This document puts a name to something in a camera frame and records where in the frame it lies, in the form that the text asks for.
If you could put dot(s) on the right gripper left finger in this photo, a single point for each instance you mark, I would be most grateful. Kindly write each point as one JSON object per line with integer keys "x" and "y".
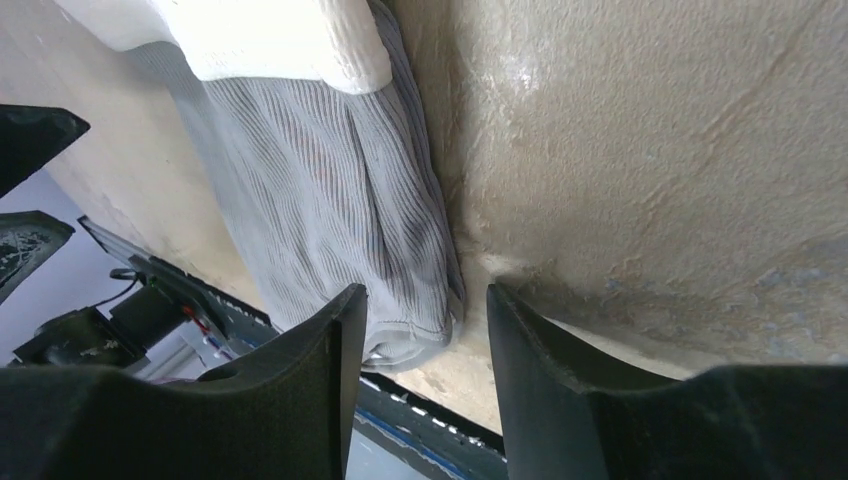
{"x": 282, "y": 411}

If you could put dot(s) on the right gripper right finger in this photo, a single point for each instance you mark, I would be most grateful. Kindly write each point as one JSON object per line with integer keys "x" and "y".
{"x": 571, "y": 411}

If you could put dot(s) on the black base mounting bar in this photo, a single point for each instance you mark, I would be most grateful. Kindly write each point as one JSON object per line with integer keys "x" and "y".
{"x": 431, "y": 438}

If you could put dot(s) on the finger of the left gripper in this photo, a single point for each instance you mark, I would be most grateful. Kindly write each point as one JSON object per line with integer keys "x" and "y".
{"x": 28, "y": 240}
{"x": 31, "y": 136}

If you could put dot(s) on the grey underwear cream waistband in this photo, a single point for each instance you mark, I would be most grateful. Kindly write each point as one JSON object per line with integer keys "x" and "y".
{"x": 292, "y": 131}

